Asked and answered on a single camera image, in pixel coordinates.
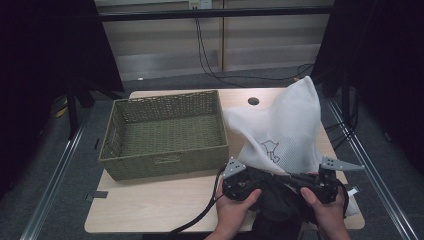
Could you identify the green woven basket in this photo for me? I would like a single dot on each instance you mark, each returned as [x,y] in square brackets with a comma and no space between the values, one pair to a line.
[166,136]

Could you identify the white mesh laundry bag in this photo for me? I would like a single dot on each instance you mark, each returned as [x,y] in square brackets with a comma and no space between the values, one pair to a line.
[286,126]

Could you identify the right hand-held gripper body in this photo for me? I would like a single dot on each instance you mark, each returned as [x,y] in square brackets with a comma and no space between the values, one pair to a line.
[328,186]

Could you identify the dark cloth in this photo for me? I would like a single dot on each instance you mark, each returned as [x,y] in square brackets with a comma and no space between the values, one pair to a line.
[276,203]

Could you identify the person's right hand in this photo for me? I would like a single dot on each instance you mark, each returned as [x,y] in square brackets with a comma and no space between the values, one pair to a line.
[325,213]

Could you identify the metal floor rail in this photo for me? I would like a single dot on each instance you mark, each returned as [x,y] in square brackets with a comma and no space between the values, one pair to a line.
[376,173]
[50,190]

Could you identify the black stand leg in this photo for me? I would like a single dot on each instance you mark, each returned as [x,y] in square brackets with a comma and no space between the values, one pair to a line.
[72,113]

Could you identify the person's left hand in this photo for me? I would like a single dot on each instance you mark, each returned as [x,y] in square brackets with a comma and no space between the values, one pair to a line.
[233,210]

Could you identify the black horizontal bar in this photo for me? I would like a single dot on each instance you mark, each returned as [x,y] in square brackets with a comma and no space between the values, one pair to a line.
[213,13]

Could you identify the white wall socket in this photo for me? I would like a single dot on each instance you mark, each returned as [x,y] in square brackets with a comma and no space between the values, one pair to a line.
[200,4]

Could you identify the black curtain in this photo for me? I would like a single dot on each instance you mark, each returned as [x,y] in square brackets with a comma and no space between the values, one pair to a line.
[43,66]
[383,66]

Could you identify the black table edge bracket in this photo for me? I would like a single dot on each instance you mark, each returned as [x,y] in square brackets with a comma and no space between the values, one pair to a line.
[98,195]

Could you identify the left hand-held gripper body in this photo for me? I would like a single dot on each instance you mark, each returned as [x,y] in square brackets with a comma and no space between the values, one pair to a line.
[238,185]

